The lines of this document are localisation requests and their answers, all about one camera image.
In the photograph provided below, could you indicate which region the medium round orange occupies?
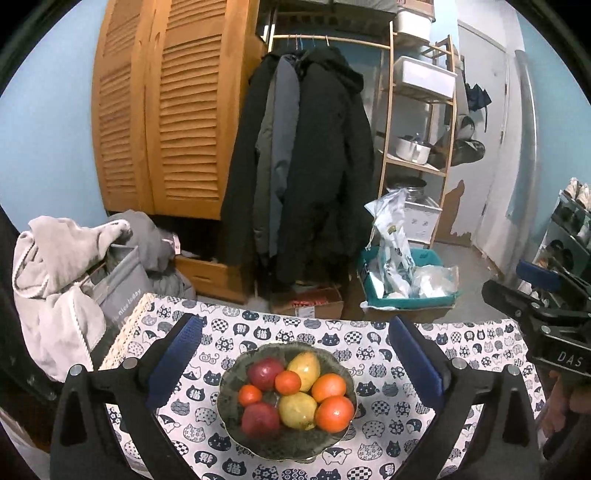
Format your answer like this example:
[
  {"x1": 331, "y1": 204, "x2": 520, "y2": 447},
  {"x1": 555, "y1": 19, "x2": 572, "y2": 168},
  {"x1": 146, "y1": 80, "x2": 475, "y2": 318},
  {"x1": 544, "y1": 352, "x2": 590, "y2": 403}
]
[{"x1": 311, "y1": 373, "x2": 348, "y2": 403}]

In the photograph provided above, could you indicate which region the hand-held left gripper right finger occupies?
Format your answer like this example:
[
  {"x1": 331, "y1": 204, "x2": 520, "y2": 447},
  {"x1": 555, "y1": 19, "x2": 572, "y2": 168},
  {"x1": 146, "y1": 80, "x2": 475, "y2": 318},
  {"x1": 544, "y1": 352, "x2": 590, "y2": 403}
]
[{"x1": 388, "y1": 315, "x2": 543, "y2": 480}]

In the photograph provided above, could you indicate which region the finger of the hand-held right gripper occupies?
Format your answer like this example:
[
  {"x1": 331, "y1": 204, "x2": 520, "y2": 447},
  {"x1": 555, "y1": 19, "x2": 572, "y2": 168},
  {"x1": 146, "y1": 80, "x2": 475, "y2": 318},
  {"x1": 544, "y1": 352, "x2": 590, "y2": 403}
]
[
  {"x1": 481, "y1": 279, "x2": 555, "y2": 331},
  {"x1": 516, "y1": 260, "x2": 591, "y2": 305}
]

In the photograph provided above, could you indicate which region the grey jacket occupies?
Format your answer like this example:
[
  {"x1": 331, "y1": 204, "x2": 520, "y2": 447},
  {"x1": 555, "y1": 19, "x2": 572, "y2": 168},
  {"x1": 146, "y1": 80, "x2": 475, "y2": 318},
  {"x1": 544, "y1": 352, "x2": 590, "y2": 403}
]
[{"x1": 253, "y1": 54, "x2": 303, "y2": 259}]

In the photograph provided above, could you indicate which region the red apple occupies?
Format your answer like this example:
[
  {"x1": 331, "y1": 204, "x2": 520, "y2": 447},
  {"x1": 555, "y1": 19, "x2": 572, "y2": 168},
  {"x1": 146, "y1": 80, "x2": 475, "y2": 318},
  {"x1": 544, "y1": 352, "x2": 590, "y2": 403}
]
[
  {"x1": 247, "y1": 357, "x2": 286, "y2": 392},
  {"x1": 241, "y1": 401, "x2": 281, "y2": 438}
]

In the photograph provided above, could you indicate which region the teal cardboard box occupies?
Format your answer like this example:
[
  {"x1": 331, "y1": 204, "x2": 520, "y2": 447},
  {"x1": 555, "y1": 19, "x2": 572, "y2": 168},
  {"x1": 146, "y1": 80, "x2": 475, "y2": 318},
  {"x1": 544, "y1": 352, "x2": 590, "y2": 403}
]
[{"x1": 358, "y1": 247, "x2": 462, "y2": 311}]

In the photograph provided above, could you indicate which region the white rice bag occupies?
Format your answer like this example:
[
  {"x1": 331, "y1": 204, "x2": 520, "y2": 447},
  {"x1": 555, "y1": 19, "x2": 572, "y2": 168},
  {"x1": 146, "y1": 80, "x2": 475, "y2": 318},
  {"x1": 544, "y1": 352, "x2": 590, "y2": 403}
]
[{"x1": 365, "y1": 188, "x2": 414, "y2": 298}]

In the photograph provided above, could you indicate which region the cat-print tablecloth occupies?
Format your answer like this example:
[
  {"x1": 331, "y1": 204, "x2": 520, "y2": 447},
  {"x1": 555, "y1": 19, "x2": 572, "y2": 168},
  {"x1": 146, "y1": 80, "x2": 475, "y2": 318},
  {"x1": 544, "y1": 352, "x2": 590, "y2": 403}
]
[{"x1": 99, "y1": 293, "x2": 548, "y2": 480}]

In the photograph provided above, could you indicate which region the white door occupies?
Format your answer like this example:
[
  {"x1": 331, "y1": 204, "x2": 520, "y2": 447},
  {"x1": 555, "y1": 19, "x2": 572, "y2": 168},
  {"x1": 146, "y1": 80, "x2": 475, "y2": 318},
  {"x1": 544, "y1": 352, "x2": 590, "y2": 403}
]
[{"x1": 455, "y1": 21, "x2": 513, "y2": 259}]

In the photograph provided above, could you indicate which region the grey clothes pile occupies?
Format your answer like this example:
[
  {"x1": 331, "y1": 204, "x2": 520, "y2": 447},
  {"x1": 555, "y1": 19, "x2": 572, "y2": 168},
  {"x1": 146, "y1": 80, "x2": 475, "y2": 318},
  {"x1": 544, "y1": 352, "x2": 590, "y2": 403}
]
[{"x1": 108, "y1": 210, "x2": 197, "y2": 301}]

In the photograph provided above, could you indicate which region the white storage box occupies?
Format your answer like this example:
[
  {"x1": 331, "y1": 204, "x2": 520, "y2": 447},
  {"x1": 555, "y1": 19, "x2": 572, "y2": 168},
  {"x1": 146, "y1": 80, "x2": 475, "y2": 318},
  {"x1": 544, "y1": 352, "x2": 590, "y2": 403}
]
[{"x1": 399, "y1": 55, "x2": 458, "y2": 100}]

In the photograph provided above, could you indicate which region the yellow-green pear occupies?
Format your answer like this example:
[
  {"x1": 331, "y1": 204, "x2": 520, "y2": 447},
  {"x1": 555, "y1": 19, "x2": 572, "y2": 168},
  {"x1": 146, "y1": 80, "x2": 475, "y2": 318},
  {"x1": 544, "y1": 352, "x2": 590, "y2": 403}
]
[
  {"x1": 286, "y1": 352, "x2": 321, "y2": 387},
  {"x1": 278, "y1": 392, "x2": 319, "y2": 431}
]

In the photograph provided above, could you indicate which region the large round orange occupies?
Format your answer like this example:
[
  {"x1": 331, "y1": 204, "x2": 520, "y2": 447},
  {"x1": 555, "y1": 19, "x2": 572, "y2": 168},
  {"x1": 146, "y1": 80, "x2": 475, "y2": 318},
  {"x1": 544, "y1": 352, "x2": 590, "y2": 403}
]
[{"x1": 315, "y1": 395, "x2": 355, "y2": 433}]

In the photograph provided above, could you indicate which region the cardboard box with red print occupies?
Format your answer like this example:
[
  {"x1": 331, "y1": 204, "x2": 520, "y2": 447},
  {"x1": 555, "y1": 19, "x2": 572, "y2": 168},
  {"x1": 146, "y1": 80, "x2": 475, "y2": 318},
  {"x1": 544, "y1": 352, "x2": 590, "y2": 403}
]
[{"x1": 270, "y1": 286, "x2": 345, "y2": 319}]

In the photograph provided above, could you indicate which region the wooden louvered wardrobe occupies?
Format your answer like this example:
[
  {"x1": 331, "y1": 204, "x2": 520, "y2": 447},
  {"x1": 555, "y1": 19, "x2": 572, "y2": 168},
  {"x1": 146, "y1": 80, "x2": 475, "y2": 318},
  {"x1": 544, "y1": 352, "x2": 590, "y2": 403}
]
[{"x1": 91, "y1": 0, "x2": 269, "y2": 221}]

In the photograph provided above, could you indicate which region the scalloped glass plate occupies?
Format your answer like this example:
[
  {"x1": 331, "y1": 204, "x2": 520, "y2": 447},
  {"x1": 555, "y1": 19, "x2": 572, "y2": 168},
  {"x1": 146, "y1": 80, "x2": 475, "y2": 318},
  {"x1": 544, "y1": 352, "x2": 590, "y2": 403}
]
[{"x1": 217, "y1": 342, "x2": 358, "y2": 462}]

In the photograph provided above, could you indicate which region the plain cardboard box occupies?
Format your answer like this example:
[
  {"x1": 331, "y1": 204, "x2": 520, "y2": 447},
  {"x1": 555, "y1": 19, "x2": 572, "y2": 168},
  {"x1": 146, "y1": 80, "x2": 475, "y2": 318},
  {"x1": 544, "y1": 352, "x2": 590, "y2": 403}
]
[{"x1": 365, "y1": 305, "x2": 455, "y2": 324}]

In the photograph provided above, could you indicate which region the light grey fleece blanket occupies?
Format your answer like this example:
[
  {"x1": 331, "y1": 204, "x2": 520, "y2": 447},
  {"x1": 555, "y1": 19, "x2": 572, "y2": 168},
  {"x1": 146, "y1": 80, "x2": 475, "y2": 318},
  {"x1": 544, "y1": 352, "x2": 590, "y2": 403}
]
[{"x1": 11, "y1": 217, "x2": 132, "y2": 384}]

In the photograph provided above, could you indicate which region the wooden drawer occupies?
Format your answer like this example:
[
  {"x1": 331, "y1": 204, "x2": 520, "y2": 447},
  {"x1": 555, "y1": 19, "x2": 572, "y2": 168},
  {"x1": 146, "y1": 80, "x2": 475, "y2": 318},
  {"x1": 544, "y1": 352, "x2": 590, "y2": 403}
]
[{"x1": 174, "y1": 254, "x2": 252, "y2": 305}]

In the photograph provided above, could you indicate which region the wooden shelf rack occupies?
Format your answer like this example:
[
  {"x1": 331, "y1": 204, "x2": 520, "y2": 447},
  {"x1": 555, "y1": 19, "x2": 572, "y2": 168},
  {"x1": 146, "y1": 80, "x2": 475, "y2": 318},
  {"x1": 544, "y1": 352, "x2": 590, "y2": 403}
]
[{"x1": 378, "y1": 21, "x2": 459, "y2": 250}]

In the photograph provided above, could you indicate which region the person's right hand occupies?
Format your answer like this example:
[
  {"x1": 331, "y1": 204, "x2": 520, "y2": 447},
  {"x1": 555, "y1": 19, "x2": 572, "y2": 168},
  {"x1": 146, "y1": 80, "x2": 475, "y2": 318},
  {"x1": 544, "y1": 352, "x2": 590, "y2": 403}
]
[{"x1": 540, "y1": 371, "x2": 591, "y2": 439}]

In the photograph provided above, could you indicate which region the wooden clothes rail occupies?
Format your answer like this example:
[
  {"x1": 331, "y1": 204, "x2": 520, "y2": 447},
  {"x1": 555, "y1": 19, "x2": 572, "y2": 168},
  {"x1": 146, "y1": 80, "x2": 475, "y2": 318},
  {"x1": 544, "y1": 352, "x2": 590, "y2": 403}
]
[{"x1": 268, "y1": 31, "x2": 393, "y2": 49}]

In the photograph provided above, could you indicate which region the steel pot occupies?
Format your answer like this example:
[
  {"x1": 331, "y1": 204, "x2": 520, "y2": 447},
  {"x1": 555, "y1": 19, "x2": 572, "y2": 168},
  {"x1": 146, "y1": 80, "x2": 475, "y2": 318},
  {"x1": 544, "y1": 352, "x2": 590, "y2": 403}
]
[{"x1": 385, "y1": 178, "x2": 428, "y2": 201}]

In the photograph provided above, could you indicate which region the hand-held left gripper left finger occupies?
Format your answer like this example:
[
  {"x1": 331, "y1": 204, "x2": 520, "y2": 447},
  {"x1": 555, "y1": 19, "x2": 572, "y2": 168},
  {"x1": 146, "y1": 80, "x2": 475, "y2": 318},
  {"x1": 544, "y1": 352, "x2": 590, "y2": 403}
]
[{"x1": 48, "y1": 313, "x2": 205, "y2": 480}]

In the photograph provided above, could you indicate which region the black hooded coat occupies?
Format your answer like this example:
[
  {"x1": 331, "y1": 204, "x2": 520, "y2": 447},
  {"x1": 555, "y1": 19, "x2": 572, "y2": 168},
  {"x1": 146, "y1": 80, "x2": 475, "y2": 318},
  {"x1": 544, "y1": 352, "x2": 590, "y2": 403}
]
[{"x1": 277, "y1": 45, "x2": 377, "y2": 287}]

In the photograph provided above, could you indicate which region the small orange tangerine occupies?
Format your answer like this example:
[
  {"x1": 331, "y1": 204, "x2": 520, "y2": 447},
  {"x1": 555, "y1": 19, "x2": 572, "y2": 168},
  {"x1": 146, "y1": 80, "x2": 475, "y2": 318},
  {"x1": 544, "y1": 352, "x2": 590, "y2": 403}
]
[
  {"x1": 238, "y1": 384, "x2": 264, "y2": 408},
  {"x1": 274, "y1": 370, "x2": 302, "y2": 396}
]

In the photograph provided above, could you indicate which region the white shoe rack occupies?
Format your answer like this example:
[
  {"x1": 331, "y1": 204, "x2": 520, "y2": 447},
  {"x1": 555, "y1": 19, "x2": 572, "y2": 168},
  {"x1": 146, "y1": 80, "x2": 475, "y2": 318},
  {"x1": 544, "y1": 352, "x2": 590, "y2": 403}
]
[{"x1": 531, "y1": 191, "x2": 591, "y2": 296}]

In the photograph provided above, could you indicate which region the white patterned drawer box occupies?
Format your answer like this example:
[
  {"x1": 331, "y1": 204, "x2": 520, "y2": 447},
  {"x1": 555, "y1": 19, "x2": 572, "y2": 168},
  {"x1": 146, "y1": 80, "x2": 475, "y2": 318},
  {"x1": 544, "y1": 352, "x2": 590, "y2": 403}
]
[{"x1": 402, "y1": 196, "x2": 444, "y2": 245}]

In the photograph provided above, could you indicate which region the clear plastic bag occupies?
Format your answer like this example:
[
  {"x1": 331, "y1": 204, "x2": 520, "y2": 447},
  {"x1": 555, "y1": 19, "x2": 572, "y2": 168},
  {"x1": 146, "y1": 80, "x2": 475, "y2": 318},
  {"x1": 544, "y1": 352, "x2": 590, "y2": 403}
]
[{"x1": 411, "y1": 265, "x2": 460, "y2": 300}]

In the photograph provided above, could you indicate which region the dark hanging bag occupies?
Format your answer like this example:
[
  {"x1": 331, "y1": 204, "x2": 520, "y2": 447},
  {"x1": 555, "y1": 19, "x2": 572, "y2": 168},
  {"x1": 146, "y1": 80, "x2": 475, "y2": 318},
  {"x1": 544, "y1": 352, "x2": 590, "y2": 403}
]
[{"x1": 450, "y1": 115, "x2": 486, "y2": 167}]

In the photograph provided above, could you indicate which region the dark blue umbrella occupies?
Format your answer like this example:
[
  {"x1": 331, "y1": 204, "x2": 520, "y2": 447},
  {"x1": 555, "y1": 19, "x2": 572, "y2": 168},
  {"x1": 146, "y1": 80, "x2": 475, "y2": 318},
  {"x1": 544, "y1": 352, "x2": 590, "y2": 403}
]
[{"x1": 464, "y1": 82, "x2": 492, "y2": 132}]

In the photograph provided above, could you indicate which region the thin black jacket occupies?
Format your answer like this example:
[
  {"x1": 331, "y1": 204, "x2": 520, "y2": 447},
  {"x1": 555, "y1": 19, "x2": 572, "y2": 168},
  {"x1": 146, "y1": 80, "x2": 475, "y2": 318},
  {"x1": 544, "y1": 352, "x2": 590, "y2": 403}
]
[{"x1": 219, "y1": 52, "x2": 282, "y2": 268}]

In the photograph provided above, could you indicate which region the white plastic bin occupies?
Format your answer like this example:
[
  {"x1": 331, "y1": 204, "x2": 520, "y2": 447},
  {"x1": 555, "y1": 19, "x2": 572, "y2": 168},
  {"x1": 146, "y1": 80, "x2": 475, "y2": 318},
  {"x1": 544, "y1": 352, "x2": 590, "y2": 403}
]
[{"x1": 394, "y1": 9, "x2": 437, "y2": 38}]

